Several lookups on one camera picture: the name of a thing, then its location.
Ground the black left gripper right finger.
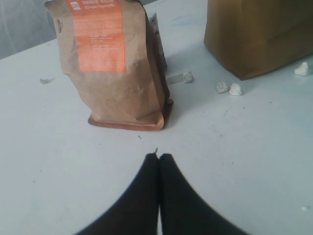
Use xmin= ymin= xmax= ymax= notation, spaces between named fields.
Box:
xmin=159 ymin=154 xmax=246 ymax=235

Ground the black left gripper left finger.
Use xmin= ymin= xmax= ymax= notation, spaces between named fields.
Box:
xmin=78 ymin=153 xmax=159 ymax=235

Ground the small white scrap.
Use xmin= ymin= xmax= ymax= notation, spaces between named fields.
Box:
xmin=216 ymin=81 xmax=229 ymax=94

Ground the brown paper shopping bag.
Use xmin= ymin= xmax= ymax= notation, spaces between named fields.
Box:
xmin=204 ymin=0 xmax=313 ymax=80

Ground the clear plastic wrapper scrap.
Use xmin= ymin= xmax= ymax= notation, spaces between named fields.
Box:
xmin=166 ymin=74 xmax=183 ymax=85

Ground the white crumb beside wrapper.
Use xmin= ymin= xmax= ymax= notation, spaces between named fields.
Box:
xmin=182 ymin=71 xmax=194 ymax=84

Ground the kraft pouch with orange label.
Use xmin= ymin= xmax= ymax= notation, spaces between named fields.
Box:
xmin=45 ymin=0 xmax=172 ymax=131

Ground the small white blue carton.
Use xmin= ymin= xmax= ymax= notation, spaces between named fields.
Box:
xmin=147 ymin=12 xmax=167 ymax=71

